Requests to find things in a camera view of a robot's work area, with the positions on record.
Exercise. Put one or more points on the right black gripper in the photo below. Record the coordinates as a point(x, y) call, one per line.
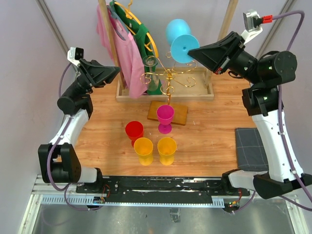
point(219, 55)

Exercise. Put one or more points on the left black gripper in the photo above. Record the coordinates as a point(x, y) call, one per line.
point(94, 74)

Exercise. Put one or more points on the blue plastic goblet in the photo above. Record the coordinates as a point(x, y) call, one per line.
point(180, 40)

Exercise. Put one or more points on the clear wine glass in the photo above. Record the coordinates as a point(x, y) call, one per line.
point(150, 78)

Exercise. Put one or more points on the red plastic cup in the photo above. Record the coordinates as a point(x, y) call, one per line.
point(134, 130)

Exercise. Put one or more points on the magenta plastic goblet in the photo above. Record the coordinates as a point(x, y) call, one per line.
point(165, 115)

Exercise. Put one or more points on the yellow plastic cup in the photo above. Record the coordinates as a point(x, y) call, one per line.
point(143, 147)
point(166, 148)

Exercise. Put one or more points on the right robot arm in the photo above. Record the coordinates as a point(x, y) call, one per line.
point(264, 105)

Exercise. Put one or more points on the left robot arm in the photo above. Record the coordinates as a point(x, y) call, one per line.
point(59, 163)

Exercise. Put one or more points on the wooden rack base board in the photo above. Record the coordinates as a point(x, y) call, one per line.
point(180, 117)

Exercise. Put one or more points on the pink shirt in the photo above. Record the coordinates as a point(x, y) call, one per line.
point(130, 63)

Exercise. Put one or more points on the green shirt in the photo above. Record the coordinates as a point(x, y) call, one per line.
point(134, 50)

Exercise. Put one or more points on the yellow clothes hanger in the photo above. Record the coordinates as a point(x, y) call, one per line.
point(140, 32)

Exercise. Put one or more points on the grey clothes hanger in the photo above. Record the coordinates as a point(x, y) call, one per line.
point(118, 25)

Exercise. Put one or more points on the dark grey folded cloth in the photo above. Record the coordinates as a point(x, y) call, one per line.
point(250, 151)

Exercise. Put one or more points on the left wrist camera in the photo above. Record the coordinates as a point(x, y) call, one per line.
point(74, 54)

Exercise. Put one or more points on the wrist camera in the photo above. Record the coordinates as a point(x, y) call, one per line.
point(74, 54)
point(253, 24)

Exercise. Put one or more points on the wooden clothes rack frame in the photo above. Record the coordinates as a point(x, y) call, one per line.
point(203, 90)

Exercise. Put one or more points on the gold wire glass rack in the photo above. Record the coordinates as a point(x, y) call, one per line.
point(170, 75)

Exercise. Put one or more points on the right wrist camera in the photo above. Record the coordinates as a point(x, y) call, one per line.
point(253, 24)

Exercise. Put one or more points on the black mounting rail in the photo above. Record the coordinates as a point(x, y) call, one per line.
point(159, 189)

